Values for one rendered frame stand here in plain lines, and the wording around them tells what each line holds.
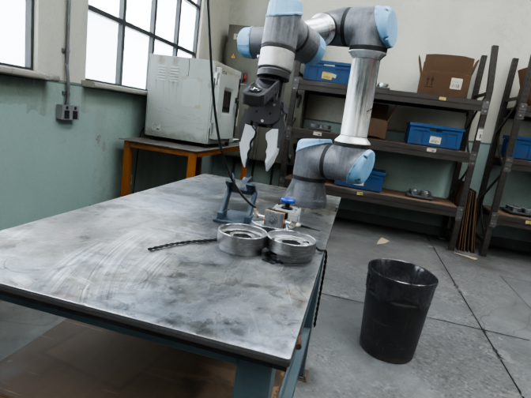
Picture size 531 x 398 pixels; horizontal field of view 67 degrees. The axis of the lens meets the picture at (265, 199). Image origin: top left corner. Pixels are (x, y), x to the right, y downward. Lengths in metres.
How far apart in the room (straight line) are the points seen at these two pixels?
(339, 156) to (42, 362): 0.94
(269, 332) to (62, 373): 0.48
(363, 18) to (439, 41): 3.70
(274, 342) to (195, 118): 2.70
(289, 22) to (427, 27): 4.15
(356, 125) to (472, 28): 3.86
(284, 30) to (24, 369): 0.84
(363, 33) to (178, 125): 2.13
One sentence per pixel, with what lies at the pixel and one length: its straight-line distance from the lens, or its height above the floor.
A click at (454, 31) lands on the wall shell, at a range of 5.03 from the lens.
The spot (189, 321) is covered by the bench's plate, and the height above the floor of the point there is 0.80.
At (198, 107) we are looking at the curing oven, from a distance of 3.13.
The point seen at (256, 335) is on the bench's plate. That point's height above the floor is 0.80.
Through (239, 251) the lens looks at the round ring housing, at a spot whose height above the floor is 0.81.
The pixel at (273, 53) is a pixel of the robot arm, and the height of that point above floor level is 1.21.
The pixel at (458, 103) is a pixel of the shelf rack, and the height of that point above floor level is 1.44.
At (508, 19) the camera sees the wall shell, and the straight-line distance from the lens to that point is 5.16.
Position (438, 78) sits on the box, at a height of 1.66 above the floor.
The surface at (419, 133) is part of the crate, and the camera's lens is 4.37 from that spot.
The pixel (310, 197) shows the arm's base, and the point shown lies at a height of 0.84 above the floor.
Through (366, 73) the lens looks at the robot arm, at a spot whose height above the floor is 1.25.
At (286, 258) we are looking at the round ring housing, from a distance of 0.81.
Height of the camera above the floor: 1.08
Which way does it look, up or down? 12 degrees down
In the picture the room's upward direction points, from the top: 8 degrees clockwise
